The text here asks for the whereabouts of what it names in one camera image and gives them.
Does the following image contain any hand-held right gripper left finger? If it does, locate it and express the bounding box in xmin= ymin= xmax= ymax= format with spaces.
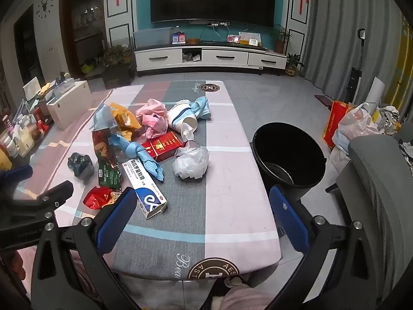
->
xmin=30 ymin=187 xmax=142 ymax=310

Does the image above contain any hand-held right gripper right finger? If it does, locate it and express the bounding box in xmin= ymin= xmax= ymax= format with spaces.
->
xmin=258 ymin=185 xmax=381 ymax=310

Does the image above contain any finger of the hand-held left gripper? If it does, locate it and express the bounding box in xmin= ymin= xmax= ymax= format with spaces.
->
xmin=19 ymin=181 xmax=75 ymax=216
xmin=0 ymin=165 xmax=34 ymax=185

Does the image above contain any black plastic bucket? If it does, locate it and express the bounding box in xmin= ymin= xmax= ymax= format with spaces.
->
xmin=251 ymin=122 xmax=327 ymax=201

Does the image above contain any pink plastic wrapper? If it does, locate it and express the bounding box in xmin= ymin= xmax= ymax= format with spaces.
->
xmin=135 ymin=98 xmax=167 ymax=119
xmin=139 ymin=113 xmax=169 ymax=143

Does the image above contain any orange snack bag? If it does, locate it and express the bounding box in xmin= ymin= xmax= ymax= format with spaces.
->
xmin=109 ymin=102 xmax=143 ymax=136

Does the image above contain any red foil snack wrapper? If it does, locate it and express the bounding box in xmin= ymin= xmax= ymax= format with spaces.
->
xmin=83 ymin=187 xmax=123 ymax=210

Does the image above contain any green snack packet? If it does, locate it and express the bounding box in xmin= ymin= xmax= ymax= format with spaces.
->
xmin=97 ymin=158 xmax=123 ymax=191

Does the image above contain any white blue ointment box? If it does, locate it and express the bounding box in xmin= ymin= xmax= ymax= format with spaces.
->
xmin=122 ymin=158 xmax=169 ymax=220

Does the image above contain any row of bottles and jars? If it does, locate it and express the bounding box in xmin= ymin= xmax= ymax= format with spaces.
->
xmin=0 ymin=103 xmax=54 ymax=169

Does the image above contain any dark crumpled plastic bag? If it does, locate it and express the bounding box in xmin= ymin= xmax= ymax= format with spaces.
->
xmin=67 ymin=152 xmax=95 ymax=178

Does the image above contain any blue cleaning cloth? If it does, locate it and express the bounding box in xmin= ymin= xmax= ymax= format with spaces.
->
xmin=108 ymin=134 xmax=165 ymax=182

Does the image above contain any red brown snack packet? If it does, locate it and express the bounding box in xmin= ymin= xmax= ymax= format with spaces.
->
xmin=92 ymin=128 xmax=120 ymax=169

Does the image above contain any red cigarette box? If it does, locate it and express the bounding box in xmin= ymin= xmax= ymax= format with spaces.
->
xmin=141 ymin=131 xmax=187 ymax=163

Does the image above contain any pink grey checked tablecloth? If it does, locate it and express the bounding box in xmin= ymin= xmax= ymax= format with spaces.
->
xmin=13 ymin=80 xmax=282 ymax=280

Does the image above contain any white storage box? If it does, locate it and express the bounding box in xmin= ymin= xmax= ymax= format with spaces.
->
xmin=46 ymin=80 xmax=94 ymax=131

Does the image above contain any crumpled white plastic bag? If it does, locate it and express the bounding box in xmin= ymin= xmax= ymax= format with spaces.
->
xmin=171 ymin=140 xmax=210 ymax=181

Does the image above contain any red paper bag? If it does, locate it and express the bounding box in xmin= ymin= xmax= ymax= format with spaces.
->
xmin=322 ymin=100 xmax=356 ymax=149

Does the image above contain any white plastic shopping bag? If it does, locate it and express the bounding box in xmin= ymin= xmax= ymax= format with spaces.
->
xmin=332 ymin=102 xmax=383 ymax=151

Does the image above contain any white blue striped paper cup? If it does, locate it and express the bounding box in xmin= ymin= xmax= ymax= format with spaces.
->
xmin=166 ymin=100 xmax=198 ymax=140

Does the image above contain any dark floor mat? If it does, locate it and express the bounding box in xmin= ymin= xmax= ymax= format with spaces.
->
xmin=314 ymin=94 xmax=335 ymax=107

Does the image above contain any light blue packet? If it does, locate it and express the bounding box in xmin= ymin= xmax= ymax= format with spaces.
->
xmin=188 ymin=96 xmax=212 ymax=121

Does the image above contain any black white patterned cloth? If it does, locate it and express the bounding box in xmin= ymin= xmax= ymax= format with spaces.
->
xmin=377 ymin=105 xmax=401 ymax=135
xmin=398 ymin=138 xmax=413 ymax=169

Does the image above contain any large dark potted plant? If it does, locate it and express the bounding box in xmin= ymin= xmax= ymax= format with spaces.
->
xmin=102 ymin=44 xmax=136 ymax=90

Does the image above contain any white rolled sheet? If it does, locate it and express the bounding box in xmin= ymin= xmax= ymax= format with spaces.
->
xmin=364 ymin=76 xmax=386 ymax=111

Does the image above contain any small potted plant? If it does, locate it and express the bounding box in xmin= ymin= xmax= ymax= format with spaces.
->
xmin=284 ymin=53 xmax=305 ymax=77

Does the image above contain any upright vacuum cleaner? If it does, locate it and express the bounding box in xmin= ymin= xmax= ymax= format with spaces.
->
xmin=346 ymin=29 xmax=367 ymax=104

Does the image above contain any white television cabinet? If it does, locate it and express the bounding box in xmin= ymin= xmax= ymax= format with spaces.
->
xmin=133 ymin=43 xmax=288 ymax=73

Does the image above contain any grey flat panel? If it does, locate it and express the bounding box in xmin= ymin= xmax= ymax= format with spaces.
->
xmin=133 ymin=27 xmax=175 ymax=50

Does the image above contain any tall potted plant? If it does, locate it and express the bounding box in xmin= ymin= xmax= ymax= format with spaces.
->
xmin=270 ymin=24 xmax=293 ymax=55

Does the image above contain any white desk calendar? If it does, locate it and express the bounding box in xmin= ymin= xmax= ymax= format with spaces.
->
xmin=238 ymin=31 xmax=261 ymax=47

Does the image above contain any yellow patterned curtain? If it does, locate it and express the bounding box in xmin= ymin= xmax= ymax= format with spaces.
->
xmin=387 ymin=13 xmax=413 ymax=112

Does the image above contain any grey curtain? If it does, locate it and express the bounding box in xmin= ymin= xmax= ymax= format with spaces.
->
xmin=303 ymin=0 xmax=404 ymax=104

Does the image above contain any black wall clock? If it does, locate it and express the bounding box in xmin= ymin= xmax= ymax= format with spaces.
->
xmin=35 ymin=0 xmax=55 ymax=19

